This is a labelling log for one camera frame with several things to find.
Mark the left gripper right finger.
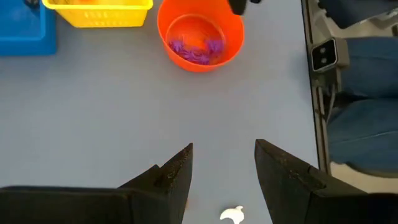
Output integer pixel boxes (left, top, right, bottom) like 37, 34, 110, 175
254, 138, 367, 224

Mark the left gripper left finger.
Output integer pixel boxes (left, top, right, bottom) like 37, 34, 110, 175
117, 142, 194, 224

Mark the purple plastic spider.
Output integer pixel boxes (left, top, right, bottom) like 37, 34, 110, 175
169, 39, 186, 54
183, 48, 212, 66

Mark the orange plastic bowl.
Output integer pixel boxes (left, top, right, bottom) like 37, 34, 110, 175
156, 0, 246, 74

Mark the white plastic ghost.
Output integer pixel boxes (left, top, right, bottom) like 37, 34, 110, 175
220, 205, 246, 224

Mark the person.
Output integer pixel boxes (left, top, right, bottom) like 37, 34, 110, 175
318, 0, 398, 179

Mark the yellow plastic basket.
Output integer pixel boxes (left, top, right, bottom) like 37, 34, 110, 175
41, 0, 154, 29

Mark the blue plastic basket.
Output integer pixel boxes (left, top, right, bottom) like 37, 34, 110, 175
0, 0, 58, 57

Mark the grey table-level camera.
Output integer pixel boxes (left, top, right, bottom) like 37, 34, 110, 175
310, 37, 351, 73

